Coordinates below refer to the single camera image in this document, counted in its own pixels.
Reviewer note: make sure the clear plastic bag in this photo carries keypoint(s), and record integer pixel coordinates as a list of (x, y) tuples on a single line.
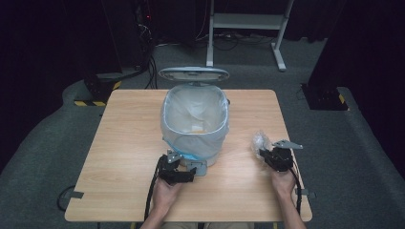
[(261, 141)]

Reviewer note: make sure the person's right hand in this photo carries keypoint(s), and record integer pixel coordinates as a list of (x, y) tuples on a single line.
[(283, 183)]

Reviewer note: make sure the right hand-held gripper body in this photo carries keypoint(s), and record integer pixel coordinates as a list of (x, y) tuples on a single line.
[(280, 159)]

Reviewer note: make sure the translucent white bin liner bag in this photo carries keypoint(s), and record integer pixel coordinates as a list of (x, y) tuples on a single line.
[(194, 143)]

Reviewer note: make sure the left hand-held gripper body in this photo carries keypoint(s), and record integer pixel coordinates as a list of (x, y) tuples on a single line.
[(168, 170)]

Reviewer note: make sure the person's legs beige trousers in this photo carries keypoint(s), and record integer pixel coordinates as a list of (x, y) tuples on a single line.
[(191, 226)]

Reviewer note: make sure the grey white pedal trash can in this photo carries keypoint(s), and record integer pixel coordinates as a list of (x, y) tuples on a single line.
[(194, 74)]

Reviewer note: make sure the person's left hand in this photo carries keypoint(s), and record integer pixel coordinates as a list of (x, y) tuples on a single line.
[(165, 195)]

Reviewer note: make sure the black stand base striped edge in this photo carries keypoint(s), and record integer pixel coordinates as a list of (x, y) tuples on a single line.
[(98, 89)]

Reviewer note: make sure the yellow plastic wrapper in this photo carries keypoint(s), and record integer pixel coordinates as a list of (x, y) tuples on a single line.
[(198, 131)]

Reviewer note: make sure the white metal stand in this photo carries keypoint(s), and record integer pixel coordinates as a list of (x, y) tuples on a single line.
[(245, 21)]

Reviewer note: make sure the black stand base yellow mark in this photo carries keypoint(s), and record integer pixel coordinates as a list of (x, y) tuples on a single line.
[(324, 97)]

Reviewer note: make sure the grey table edge bracket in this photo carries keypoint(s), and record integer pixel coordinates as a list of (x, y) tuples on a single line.
[(307, 193), (74, 194)]

